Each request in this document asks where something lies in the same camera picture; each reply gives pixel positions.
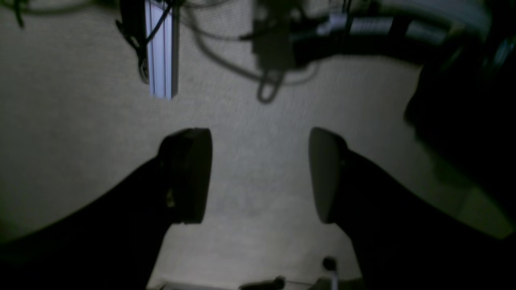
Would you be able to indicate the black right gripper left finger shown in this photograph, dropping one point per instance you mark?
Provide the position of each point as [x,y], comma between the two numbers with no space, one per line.
[113,243]

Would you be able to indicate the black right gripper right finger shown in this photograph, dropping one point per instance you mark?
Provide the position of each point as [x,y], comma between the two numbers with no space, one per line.
[400,241]

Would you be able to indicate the aluminium frame post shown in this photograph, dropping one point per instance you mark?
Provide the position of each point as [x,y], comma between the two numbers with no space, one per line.
[162,44]

